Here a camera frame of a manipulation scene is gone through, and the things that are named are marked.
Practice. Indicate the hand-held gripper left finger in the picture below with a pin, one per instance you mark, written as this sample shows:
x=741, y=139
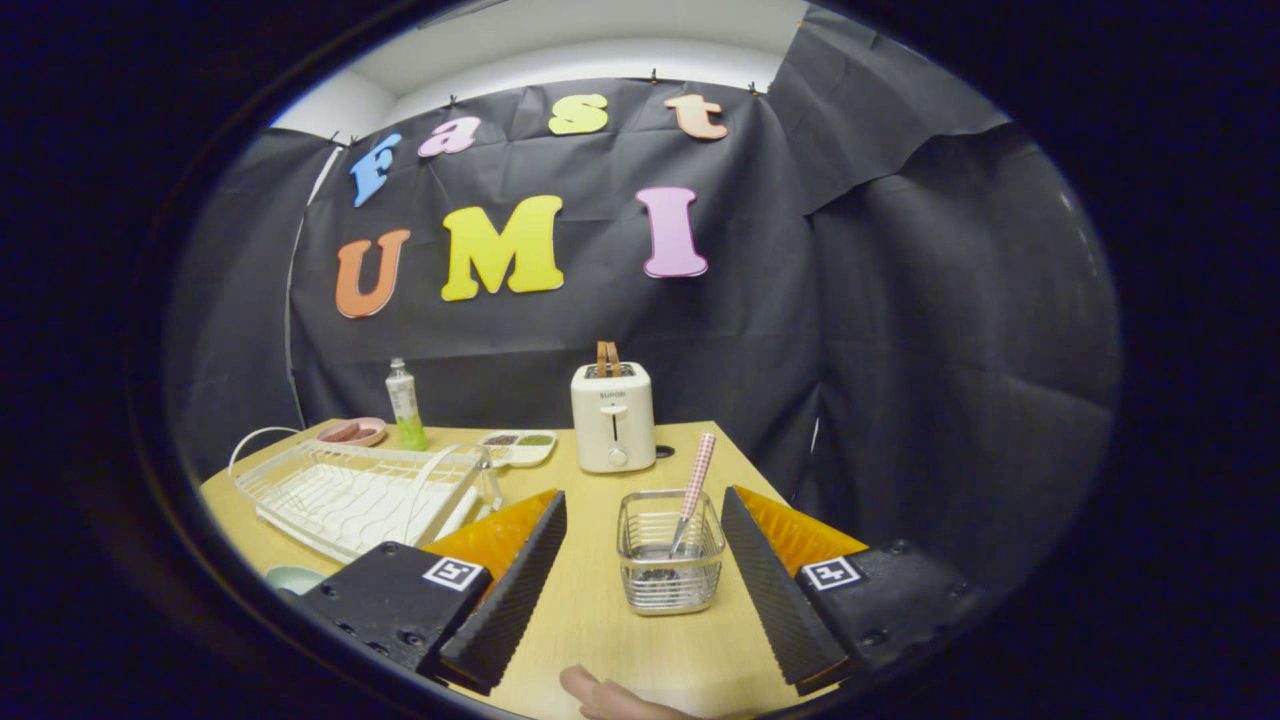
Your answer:
x=510, y=600

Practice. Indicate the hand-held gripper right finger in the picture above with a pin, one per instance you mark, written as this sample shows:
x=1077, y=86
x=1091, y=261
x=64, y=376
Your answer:
x=775, y=600

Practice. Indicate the light green plate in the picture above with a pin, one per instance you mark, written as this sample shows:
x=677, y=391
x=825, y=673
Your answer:
x=290, y=580

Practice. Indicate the pink plate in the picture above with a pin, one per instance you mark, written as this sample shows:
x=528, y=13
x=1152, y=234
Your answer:
x=378, y=437

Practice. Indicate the white divided tray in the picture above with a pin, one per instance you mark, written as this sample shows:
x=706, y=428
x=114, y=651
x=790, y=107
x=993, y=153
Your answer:
x=525, y=456

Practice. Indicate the pile of dark beans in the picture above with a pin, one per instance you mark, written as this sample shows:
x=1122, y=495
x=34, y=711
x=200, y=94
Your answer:
x=501, y=439

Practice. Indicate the pile of green beans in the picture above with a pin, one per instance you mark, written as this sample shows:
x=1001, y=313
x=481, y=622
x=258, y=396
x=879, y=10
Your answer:
x=537, y=439

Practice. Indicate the white toaster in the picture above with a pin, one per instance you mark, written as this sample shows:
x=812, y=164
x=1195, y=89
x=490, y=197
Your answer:
x=600, y=420

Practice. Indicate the green drink bottle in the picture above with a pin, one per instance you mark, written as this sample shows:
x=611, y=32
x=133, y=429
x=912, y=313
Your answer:
x=405, y=410

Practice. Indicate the brown sausage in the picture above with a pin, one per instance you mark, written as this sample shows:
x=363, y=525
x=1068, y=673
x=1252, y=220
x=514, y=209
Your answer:
x=338, y=433
x=365, y=433

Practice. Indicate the brown bread slice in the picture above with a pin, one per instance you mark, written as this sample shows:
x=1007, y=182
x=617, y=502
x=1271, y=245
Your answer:
x=602, y=358
x=615, y=358

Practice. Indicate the black backdrop cloth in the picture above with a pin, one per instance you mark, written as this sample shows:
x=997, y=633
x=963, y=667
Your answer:
x=900, y=350

